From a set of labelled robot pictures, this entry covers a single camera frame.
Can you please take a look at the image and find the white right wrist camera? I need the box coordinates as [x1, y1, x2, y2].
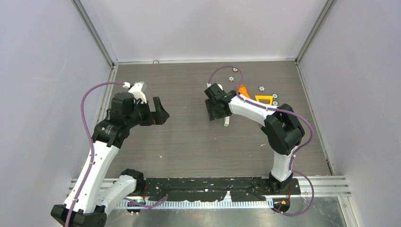
[206, 83, 223, 90]

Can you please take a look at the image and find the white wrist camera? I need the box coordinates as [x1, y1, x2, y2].
[122, 81, 148, 104]
[206, 83, 223, 90]

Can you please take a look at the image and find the white remote control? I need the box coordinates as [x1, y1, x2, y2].
[223, 116, 230, 127]

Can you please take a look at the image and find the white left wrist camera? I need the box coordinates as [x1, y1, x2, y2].
[122, 81, 148, 104]

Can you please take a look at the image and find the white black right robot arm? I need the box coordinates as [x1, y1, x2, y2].
[204, 83, 305, 194]

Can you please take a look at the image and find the orange toy microphone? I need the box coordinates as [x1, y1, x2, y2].
[238, 84, 250, 98]

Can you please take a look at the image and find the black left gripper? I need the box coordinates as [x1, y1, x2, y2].
[126, 96, 169, 128]

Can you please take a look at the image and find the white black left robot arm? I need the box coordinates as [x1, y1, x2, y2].
[51, 92, 170, 227]

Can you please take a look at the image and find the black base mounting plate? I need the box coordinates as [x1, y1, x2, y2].
[142, 176, 301, 202]

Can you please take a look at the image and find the yellow triangular plastic frame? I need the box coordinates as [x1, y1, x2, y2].
[255, 95, 274, 105]

